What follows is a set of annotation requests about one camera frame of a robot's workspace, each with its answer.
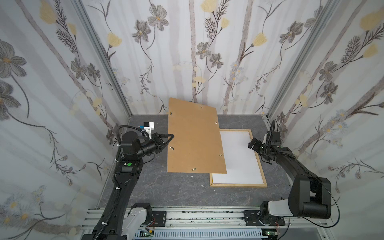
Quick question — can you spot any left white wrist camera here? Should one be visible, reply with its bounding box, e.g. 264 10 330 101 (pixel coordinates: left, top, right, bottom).
140 121 155 139

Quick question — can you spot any white photo paper sheet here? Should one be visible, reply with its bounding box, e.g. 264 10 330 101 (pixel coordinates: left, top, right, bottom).
211 131 265 185

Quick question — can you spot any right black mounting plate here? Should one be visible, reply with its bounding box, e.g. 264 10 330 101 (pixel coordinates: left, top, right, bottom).
243 211 286 227

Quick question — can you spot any brown frame backing board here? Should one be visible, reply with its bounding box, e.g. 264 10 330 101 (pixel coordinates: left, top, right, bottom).
167 98 227 174

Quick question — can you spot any black mounting plate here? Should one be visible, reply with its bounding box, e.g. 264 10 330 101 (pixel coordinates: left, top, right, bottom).
151 211 167 228
243 211 286 227

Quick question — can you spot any right black cable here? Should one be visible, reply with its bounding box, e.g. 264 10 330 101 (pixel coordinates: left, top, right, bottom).
299 176 341 229

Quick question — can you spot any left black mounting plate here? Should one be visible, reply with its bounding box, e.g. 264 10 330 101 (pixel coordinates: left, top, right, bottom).
151 211 167 228

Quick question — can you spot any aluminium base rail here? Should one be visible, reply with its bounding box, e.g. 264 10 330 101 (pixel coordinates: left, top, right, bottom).
81 206 318 233

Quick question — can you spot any left black corrugated cable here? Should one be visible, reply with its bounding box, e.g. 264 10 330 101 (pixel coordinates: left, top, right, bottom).
89 179 124 240

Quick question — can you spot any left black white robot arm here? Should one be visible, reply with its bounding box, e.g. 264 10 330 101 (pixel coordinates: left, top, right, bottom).
82 128 174 240

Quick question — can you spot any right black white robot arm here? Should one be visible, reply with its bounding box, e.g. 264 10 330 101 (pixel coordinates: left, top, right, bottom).
248 131 332 225

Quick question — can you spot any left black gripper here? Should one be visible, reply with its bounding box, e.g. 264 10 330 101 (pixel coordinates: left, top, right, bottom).
134 134 173 160

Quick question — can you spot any left corner aluminium post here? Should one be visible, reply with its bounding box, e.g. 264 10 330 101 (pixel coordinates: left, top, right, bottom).
71 0 133 120

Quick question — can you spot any corner aluminium post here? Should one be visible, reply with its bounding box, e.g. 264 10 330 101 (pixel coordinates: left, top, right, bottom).
267 1 339 120
71 0 133 120

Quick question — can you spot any small green circuit board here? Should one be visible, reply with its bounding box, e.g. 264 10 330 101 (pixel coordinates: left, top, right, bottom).
140 230 154 238

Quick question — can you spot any wooden picture frame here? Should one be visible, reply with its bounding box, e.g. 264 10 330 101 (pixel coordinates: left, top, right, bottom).
209 128 268 189

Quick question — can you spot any white slotted cable duct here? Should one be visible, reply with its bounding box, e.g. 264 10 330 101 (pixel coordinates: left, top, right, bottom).
132 229 269 240

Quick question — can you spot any right corner aluminium post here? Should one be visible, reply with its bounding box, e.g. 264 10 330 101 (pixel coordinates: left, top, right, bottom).
267 1 339 120

